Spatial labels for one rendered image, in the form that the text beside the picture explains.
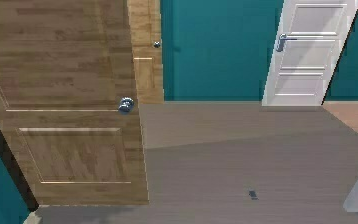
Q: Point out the dark grey credit card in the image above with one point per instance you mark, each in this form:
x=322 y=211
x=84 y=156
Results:
x=253 y=195

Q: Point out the white panelled room door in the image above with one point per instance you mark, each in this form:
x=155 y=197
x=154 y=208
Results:
x=307 y=56

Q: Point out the silver round door knob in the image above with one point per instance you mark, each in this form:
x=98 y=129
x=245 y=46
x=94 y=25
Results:
x=126 y=105

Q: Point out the brown wooden room door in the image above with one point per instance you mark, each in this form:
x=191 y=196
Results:
x=63 y=83

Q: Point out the small silver door knob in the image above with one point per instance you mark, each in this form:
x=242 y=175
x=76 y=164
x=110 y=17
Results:
x=157 y=44

